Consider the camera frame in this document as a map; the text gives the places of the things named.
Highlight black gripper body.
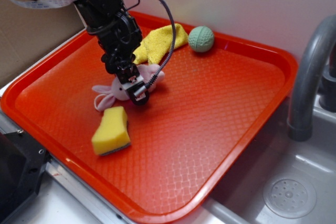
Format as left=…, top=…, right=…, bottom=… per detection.
left=90, top=14, right=142, bottom=74

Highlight black gripper finger with tag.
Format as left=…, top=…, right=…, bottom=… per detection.
left=116, top=63, right=150, bottom=105

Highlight pink plush bunny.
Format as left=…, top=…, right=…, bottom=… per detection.
left=92, top=64, right=160, bottom=112

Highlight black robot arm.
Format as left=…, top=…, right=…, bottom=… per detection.
left=12, top=0, right=149, bottom=105

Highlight yellow cloth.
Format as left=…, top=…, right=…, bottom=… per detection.
left=133, top=25, right=173, bottom=65

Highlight yellow sponge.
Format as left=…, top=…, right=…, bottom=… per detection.
left=91, top=106, right=131, bottom=156

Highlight green textured ball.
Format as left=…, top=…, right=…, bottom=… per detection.
left=188, top=26, right=215, bottom=52

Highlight red plastic tray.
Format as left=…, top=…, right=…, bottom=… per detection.
left=0, top=10, right=300, bottom=224

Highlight cardboard panel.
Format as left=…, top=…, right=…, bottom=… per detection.
left=1, top=0, right=84, bottom=87

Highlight grey sink faucet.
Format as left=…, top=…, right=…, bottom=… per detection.
left=287, top=15, right=335, bottom=142

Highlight grey toy sink basin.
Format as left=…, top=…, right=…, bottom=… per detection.
left=203, top=102, right=335, bottom=223

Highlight black faucet knob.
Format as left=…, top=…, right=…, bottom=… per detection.
left=319, top=48, right=335, bottom=112

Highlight sink drain strainer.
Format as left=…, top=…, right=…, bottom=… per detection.
left=262, top=173, right=317, bottom=219

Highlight grey braided cable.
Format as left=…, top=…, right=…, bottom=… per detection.
left=98, top=0, right=176, bottom=87

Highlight black bracket block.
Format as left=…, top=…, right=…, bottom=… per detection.
left=1, top=132, right=49, bottom=223

